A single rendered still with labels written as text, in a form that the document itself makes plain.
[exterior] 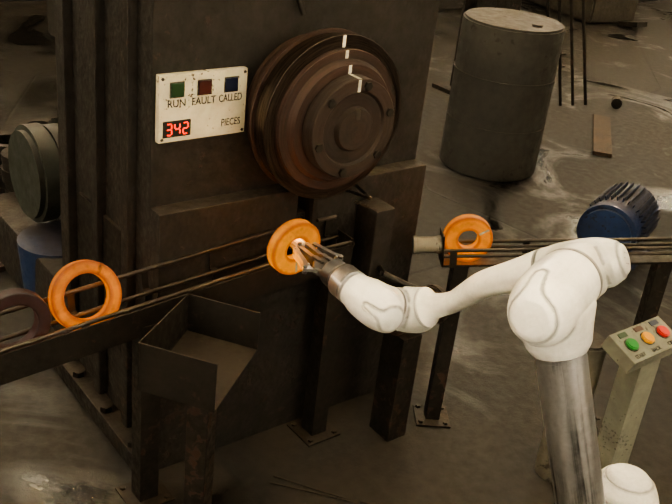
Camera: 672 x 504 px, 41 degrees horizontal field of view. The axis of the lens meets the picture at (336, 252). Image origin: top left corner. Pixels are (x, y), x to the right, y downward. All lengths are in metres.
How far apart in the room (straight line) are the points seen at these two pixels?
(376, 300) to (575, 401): 0.57
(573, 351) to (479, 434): 1.51
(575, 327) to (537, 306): 0.09
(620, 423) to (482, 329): 1.10
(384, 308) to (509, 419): 1.30
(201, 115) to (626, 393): 1.47
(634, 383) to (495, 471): 0.58
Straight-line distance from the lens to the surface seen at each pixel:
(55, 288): 2.37
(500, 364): 3.63
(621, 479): 2.14
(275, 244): 2.37
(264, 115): 2.39
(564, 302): 1.69
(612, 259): 1.84
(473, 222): 2.87
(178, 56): 2.39
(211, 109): 2.46
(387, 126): 2.54
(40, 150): 3.53
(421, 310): 2.25
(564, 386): 1.80
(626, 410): 2.87
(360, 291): 2.17
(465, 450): 3.15
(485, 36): 5.16
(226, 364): 2.33
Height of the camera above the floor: 1.92
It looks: 27 degrees down
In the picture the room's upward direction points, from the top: 7 degrees clockwise
